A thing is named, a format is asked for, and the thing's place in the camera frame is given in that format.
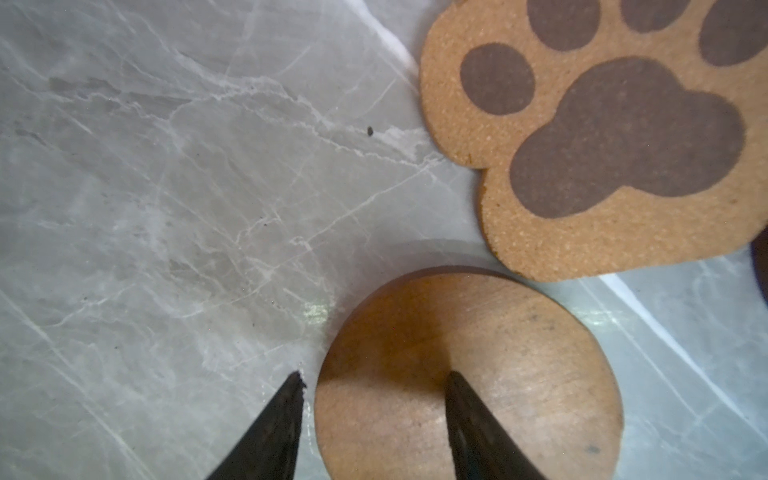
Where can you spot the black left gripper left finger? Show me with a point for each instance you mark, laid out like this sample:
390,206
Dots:
269,447

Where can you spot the dark brown round coaster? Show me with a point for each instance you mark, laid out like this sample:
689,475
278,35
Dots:
759,256

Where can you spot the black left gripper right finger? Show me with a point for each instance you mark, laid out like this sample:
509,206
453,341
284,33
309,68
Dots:
481,448

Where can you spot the light round wooden coaster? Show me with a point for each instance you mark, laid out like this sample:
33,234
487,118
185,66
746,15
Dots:
380,399

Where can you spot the cork paw print coaster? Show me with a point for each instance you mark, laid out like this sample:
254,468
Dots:
611,135

